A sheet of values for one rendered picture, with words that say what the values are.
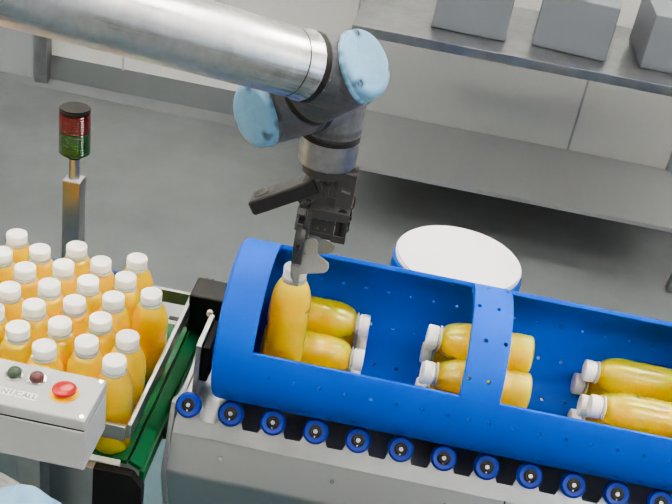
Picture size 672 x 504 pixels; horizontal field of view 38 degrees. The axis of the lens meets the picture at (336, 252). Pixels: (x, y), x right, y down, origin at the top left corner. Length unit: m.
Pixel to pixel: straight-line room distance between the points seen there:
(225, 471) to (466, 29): 2.64
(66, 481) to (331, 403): 0.47
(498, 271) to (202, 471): 0.78
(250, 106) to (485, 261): 0.96
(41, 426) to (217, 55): 0.67
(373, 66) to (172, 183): 3.27
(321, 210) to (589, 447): 0.58
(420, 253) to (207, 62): 1.10
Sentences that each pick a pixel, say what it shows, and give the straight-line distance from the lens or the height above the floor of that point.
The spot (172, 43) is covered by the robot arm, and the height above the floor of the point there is 1.72.
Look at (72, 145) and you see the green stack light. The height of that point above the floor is 1.19.
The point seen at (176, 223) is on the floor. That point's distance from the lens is 4.15.
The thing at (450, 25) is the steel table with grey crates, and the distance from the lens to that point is 4.05.
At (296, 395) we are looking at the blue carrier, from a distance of 1.63.
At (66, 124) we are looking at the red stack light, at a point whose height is 1.23.
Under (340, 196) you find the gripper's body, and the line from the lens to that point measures 1.49.
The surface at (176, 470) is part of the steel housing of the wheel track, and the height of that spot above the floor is 0.84.
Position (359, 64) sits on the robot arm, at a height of 1.68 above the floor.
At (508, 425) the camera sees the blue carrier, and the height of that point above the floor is 1.09.
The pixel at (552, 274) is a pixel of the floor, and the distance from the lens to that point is 4.30.
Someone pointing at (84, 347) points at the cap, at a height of 1.08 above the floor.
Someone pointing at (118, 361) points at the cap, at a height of 1.08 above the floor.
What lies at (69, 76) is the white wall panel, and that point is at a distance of 5.33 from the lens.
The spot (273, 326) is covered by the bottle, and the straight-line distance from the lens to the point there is 1.62.
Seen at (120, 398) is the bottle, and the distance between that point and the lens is 1.65.
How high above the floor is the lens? 2.10
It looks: 31 degrees down
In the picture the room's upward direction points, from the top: 10 degrees clockwise
